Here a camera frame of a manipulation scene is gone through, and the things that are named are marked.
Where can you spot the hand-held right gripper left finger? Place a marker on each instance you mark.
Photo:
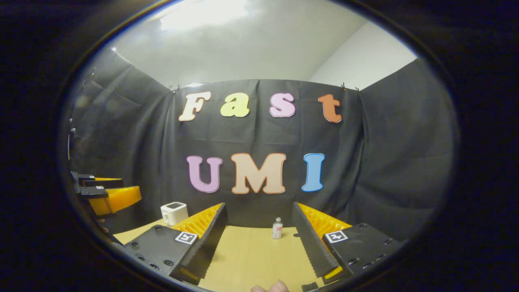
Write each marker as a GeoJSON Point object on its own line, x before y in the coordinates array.
{"type": "Point", "coordinates": [211, 243]}

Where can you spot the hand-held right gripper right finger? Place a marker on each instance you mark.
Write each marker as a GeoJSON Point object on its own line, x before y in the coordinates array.
{"type": "Point", "coordinates": [310, 243]}

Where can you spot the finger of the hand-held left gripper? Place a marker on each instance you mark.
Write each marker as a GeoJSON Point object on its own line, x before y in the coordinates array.
{"type": "Point", "coordinates": [101, 182]}
{"type": "Point", "coordinates": [115, 198]}

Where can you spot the white plastic bottle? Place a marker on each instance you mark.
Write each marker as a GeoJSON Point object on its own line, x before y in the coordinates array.
{"type": "Point", "coordinates": [277, 229]}

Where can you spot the white toaster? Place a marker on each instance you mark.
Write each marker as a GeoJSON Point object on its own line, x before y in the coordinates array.
{"type": "Point", "coordinates": [174, 213]}

